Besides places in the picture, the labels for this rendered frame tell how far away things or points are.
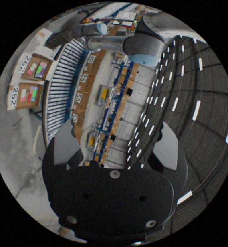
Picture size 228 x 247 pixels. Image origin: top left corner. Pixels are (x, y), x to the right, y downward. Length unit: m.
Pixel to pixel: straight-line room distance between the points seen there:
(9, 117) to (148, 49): 2.02
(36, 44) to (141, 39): 1.10
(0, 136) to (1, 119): 0.32
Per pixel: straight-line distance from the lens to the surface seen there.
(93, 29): 0.83
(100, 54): 2.04
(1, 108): 1.89
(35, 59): 1.17
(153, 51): 0.31
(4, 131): 2.02
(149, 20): 0.29
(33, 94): 1.19
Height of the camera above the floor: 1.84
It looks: 3 degrees down
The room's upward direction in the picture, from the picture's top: 111 degrees clockwise
